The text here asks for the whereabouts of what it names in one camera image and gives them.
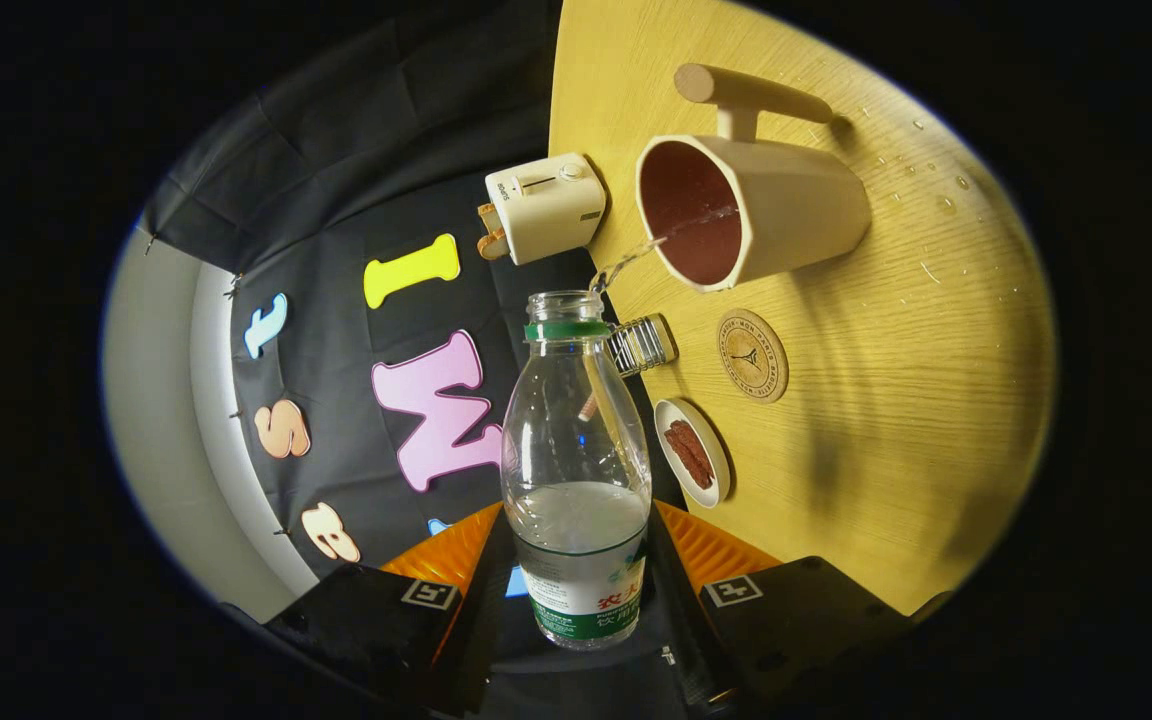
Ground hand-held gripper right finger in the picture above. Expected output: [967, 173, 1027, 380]
[646, 500, 952, 716]

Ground black backdrop cloth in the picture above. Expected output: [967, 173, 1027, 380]
[136, 0, 697, 716]

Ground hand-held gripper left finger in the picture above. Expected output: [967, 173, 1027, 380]
[266, 500, 517, 716]

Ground cream cup with wooden handle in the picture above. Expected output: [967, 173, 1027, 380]
[634, 63, 873, 294]

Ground round white plate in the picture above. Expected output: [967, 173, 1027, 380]
[654, 398, 732, 509]

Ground white toaster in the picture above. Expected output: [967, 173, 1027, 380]
[484, 152, 608, 266]

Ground brown meat piece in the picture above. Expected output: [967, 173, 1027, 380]
[664, 419, 703, 463]
[678, 445, 715, 491]

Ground round wooden coaster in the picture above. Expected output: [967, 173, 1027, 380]
[716, 308, 790, 404]

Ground wooden table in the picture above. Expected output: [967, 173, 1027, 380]
[548, 0, 1057, 616]

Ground clear plastic juice bottle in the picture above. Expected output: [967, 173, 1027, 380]
[501, 290, 654, 651]

